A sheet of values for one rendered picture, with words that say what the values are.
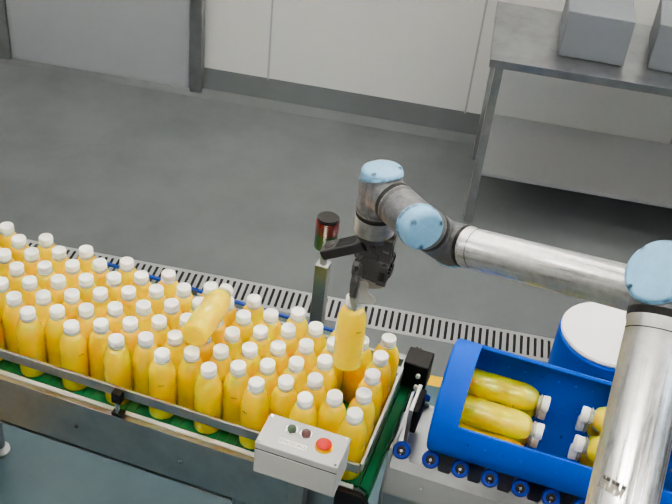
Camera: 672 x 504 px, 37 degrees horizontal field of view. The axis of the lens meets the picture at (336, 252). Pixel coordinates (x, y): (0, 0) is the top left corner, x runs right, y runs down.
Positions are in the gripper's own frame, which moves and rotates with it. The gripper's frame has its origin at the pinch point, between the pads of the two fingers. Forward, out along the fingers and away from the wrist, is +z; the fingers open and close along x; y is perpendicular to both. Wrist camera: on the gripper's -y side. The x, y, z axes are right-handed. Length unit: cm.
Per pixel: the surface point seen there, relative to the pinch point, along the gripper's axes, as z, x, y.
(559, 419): 34, 17, 53
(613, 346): 31, 49, 63
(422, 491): 48, -7, 25
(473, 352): 11.7, 7.2, 28.8
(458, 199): 133, 264, -12
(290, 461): 27.7, -28.2, -3.6
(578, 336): 31, 49, 53
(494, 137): 104, 285, -3
